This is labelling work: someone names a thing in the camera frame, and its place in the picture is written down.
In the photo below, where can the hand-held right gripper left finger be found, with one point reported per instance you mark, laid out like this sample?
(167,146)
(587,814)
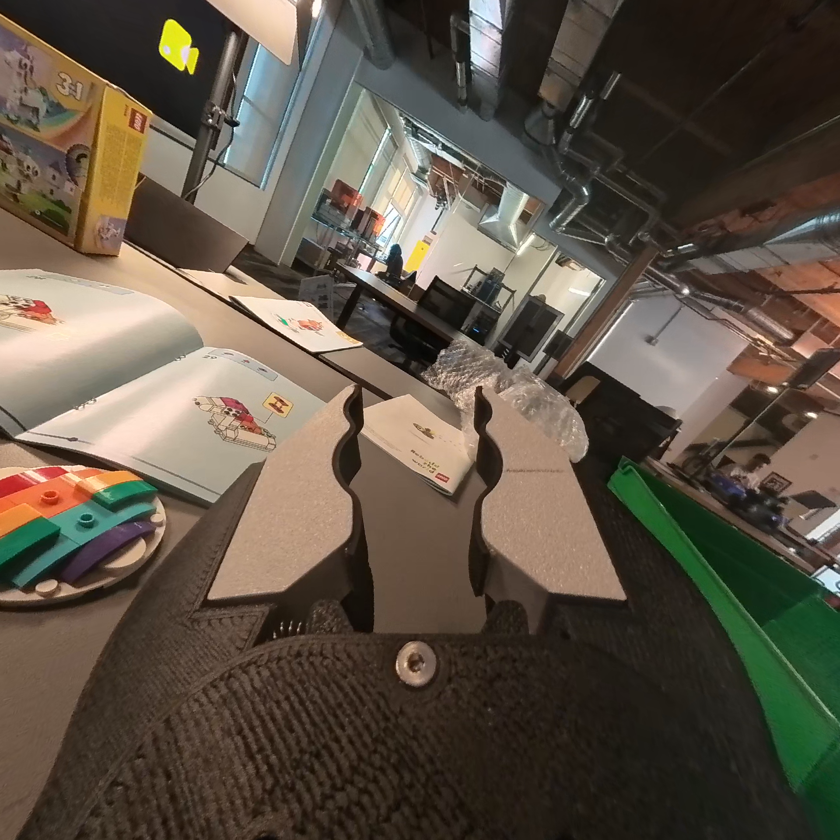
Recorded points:
(289,512)

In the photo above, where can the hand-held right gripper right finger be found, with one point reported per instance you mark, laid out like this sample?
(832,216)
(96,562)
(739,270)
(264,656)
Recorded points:
(544,525)

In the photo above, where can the rainbow lego round base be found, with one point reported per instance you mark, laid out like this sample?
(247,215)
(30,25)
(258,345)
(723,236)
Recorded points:
(65,531)

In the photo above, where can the yellow lego set box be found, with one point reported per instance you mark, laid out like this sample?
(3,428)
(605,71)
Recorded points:
(59,151)

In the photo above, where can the clear bubble wrap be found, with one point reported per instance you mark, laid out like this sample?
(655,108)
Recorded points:
(538,407)

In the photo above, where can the small white leaflet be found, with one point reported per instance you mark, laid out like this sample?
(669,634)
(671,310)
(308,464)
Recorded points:
(420,446)

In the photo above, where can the green plastic bin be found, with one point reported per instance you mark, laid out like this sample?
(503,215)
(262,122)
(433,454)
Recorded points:
(722,577)

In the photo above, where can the white instruction leaflet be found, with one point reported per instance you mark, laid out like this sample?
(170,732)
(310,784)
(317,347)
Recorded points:
(295,325)

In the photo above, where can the open blue instruction booklet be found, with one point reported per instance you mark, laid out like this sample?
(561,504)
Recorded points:
(131,394)

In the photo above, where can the grey metal cabinet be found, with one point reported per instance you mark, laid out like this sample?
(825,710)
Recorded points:
(535,328)

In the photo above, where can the dark long table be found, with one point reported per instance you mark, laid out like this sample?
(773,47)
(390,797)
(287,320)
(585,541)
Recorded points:
(394,298)

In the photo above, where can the black screen stand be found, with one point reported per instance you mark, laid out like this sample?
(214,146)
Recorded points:
(210,131)

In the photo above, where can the black screen with yellow icon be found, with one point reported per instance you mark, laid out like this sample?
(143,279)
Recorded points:
(131,79)

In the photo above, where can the yellow wall sign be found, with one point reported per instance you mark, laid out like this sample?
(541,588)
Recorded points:
(418,254)

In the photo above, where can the long silver ceiling duct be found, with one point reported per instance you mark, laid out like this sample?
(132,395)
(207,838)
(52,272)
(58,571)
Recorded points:
(774,246)

